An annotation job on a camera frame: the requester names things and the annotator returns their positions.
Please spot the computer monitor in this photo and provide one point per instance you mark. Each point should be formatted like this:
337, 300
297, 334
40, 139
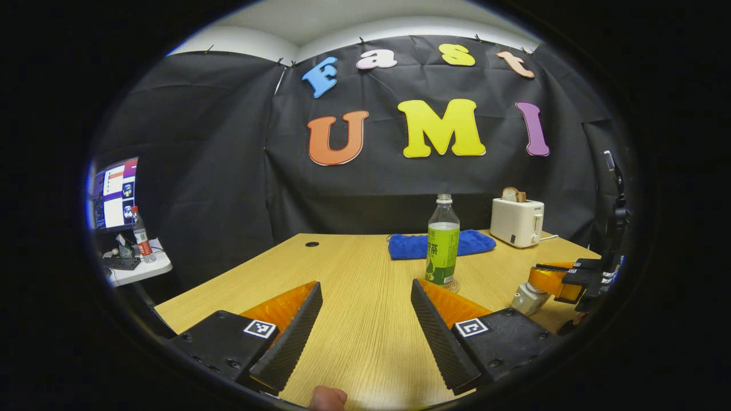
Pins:
116, 194

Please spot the blue towel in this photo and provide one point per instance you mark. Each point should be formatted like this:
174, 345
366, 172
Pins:
408, 246

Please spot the white side table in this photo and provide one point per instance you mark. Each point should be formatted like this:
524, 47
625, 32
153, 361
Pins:
151, 271

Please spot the black backdrop cloth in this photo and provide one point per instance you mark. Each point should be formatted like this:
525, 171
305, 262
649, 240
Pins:
200, 171

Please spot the white toaster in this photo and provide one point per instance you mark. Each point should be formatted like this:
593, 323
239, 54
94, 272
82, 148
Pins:
514, 225

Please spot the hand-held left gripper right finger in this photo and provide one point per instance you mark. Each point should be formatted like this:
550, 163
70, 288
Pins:
442, 337

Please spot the green label water bottle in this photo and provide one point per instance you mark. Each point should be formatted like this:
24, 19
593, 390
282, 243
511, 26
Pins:
442, 251

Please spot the round wooden coaster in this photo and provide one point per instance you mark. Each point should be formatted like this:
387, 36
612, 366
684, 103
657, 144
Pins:
454, 286

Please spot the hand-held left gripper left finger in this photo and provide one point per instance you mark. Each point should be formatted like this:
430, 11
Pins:
288, 342

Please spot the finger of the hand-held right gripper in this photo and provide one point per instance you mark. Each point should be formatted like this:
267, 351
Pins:
548, 282
585, 263

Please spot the red label plastic bottle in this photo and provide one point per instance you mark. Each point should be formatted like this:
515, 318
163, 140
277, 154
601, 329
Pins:
143, 240

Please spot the black keyboard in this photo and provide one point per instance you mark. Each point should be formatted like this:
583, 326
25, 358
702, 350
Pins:
121, 263

